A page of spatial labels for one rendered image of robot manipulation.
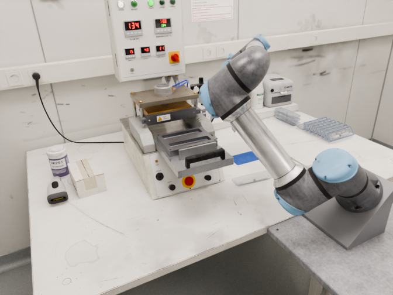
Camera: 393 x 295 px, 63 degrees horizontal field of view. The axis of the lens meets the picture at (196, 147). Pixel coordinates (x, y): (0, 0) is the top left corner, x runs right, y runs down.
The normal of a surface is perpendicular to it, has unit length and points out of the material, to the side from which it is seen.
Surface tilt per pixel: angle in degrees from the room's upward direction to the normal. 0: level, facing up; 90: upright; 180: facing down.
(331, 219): 45
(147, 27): 90
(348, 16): 90
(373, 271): 0
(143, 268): 0
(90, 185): 89
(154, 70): 90
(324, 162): 39
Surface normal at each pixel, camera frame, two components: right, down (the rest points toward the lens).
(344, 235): -0.66, -0.47
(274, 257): -0.04, -0.90
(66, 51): 0.45, 0.38
